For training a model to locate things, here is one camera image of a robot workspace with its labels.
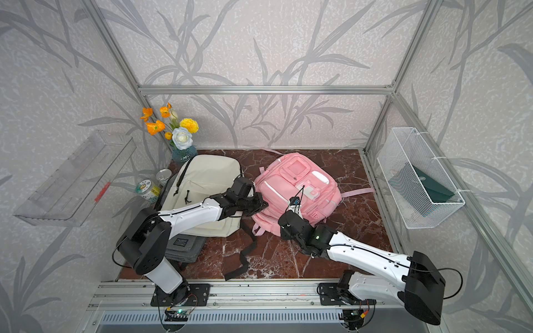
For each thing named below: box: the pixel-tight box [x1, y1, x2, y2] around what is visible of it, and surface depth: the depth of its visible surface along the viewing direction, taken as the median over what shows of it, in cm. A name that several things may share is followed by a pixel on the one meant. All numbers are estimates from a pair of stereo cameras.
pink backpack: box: [251, 148, 376, 237], surface depth 98 cm
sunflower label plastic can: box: [135, 179, 162, 204], surface depth 98 cm
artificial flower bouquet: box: [140, 102, 200, 151], surface depth 84 cm
